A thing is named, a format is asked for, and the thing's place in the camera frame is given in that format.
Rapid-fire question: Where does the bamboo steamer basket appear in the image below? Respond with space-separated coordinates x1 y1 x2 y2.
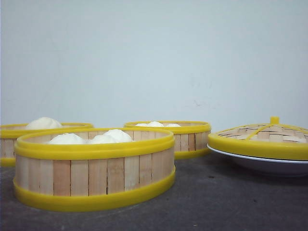
13 128 176 212
124 120 211 160
0 123 94 167

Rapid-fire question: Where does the bamboo steamer lid yellow rim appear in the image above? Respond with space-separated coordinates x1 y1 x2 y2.
207 116 308 161

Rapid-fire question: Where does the white bun front right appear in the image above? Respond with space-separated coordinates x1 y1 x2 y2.
104 129 133 142

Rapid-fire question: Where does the white bun front middle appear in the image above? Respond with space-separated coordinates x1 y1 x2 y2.
87 135 119 144

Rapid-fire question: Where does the white bun back left basket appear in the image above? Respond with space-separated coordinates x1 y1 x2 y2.
26 117 63 130

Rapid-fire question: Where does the white plate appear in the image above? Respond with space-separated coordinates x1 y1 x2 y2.
207 144 308 177

